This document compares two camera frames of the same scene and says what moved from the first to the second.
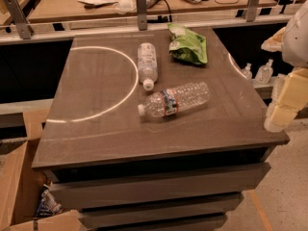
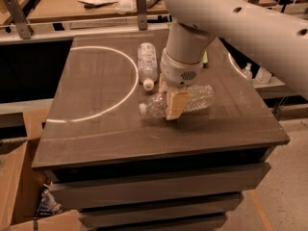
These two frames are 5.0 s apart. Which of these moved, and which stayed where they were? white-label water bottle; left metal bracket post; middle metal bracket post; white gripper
Moved: white gripper
Stayed: left metal bracket post; white-label water bottle; middle metal bracket post
